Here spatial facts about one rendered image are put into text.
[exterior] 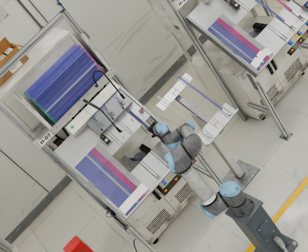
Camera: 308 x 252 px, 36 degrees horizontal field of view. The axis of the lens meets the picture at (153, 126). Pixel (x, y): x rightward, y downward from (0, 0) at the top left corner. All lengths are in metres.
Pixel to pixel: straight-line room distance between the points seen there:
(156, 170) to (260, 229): 0.82
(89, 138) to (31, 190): 1.88
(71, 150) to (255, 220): 1.36
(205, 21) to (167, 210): 1.54
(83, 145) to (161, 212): 0.91
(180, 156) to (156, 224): 1.32
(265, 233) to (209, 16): 1.69
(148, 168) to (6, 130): 1.94
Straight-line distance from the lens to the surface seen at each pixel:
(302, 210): 3.61
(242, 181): 3.95
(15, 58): 3.19
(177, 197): 3.92
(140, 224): 3.82
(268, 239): 3.26
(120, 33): 5.13
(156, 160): 3.36
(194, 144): 2.69
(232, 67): 4.00
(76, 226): 4.80
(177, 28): 4.01
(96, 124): 3.38
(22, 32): 4.71
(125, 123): 3.43
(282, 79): 4.31
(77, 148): 3.42
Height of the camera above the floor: 2.87
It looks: 35 degrees down
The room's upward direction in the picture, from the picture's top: 39 degrees counter-clockwise
